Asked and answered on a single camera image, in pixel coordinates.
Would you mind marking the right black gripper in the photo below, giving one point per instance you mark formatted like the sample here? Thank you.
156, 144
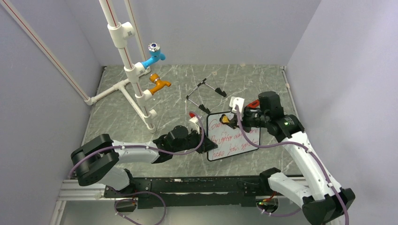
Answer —
245, 128

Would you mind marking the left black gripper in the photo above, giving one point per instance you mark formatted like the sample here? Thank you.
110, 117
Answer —
209, 145

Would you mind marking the small black-framed whiteboard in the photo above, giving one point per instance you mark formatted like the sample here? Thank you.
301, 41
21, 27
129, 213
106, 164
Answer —
230, 141

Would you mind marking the yellow black eraser cloth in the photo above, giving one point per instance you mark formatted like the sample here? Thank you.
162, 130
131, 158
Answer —
225, 120

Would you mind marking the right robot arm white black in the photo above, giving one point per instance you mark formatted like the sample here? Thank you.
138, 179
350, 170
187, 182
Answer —
323, 200

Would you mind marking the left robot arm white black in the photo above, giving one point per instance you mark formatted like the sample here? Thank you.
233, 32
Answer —
96, 161

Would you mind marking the orange faucet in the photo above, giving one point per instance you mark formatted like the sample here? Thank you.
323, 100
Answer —
159, 83

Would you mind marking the blue faucet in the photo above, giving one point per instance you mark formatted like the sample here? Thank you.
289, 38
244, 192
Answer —
156, 55

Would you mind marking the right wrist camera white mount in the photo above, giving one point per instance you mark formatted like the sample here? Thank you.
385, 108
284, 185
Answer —
236, 105

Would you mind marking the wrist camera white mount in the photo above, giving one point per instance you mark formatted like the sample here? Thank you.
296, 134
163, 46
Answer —
194, 122
236, 105

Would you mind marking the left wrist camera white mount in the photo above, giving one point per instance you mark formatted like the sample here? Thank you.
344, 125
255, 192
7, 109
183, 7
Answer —
194, 122

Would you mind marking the black wire whiteboard stand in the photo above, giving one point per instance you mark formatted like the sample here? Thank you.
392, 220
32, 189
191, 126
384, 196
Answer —
204, 92

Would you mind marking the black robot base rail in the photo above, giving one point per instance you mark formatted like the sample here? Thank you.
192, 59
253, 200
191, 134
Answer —
244, 191

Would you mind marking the aluminium extrusion frame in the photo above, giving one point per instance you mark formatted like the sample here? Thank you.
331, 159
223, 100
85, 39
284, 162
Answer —
87, 205

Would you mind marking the white PVC pipe frame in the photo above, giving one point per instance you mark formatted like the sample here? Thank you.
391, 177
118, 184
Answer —
130, 87

